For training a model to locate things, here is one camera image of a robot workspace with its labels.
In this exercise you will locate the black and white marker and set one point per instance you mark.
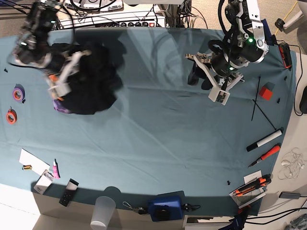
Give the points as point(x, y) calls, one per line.
point(265, 139)

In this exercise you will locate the translucent plastic cup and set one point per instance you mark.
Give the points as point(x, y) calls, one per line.
point(103, 210)

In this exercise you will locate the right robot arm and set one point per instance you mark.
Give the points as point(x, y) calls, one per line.
point(32, 49)

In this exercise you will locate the orange black clamp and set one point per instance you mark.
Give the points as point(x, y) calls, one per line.
point(285, 54)

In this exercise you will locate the white card package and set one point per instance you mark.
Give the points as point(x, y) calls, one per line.
point(45, 180)

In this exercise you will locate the orange utility knife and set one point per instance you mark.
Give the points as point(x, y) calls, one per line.
point(256, 184)

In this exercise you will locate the orange handled screwdriver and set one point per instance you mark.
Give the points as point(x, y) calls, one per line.
point(272, 151)

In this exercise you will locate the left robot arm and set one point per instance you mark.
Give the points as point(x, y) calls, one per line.
point(243, 43)

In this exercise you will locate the small brass battery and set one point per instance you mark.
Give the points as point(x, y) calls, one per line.
point(26, 167)

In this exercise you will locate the teal table cloth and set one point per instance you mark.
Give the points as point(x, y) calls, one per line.
point(160, 136)

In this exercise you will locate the white paper sheet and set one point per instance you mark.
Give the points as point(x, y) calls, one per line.
point(38, 166)

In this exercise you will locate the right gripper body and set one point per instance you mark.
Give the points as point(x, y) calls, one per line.
point(58, 83)

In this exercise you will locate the red cube block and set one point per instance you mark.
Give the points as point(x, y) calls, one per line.
point(265, 93)

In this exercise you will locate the pink packaged item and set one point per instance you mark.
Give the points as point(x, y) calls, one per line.
point(55, 169)

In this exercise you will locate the orange tape roll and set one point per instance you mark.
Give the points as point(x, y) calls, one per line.
point(11, 116)

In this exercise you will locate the blue box with knob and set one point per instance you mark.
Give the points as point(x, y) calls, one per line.
point(165, 208)

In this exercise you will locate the small black remote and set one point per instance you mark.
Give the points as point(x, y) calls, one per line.
point(69, 192)

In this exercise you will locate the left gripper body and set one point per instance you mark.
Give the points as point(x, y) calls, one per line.
point(221, 85)

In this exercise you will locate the long black stick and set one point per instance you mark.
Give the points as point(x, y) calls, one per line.
point(257, 92)

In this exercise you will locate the purple tape roll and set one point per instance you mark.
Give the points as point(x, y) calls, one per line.
point(18, 93)

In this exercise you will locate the black t-shirt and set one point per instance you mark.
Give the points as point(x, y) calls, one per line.
point(93, 88)

